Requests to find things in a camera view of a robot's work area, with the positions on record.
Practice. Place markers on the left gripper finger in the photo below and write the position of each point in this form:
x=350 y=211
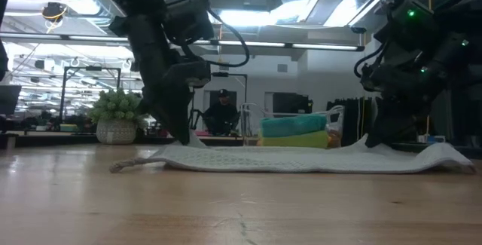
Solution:
x=173 y=120

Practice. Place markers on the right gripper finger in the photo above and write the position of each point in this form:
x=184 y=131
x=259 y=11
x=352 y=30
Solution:
x=395 y=120

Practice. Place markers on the clear plastic bin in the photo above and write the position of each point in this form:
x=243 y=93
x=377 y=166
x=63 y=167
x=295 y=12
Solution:
x=337 y=124

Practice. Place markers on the teal microfiber towel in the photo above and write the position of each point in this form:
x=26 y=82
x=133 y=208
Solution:
x=293 y=125

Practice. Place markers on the lime green microfiber towel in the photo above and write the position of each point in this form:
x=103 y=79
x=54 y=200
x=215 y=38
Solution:
x=293 y=140

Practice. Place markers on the grey microfiber towel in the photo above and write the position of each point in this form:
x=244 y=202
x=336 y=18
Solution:
x=282 y=160

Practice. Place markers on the blue white box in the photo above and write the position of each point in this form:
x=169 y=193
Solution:
x=437 y=139

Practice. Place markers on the person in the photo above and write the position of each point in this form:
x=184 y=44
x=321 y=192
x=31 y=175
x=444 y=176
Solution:
x=222 y=115

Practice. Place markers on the green artificial potted plant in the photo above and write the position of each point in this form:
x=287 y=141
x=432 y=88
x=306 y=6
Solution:
x=118 y=109

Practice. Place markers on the long ceiling light bar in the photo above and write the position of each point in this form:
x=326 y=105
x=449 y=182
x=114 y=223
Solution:
x=320 y=46

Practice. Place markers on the black background monitor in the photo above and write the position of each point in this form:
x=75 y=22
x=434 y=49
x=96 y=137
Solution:
x=9 y=100

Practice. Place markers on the black background rig frame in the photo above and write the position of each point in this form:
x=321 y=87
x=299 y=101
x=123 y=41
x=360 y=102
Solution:
x=92 y=68
x=226 y=74

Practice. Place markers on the black aluminium table frame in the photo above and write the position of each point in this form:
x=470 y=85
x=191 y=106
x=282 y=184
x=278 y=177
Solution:
x=56 y=139

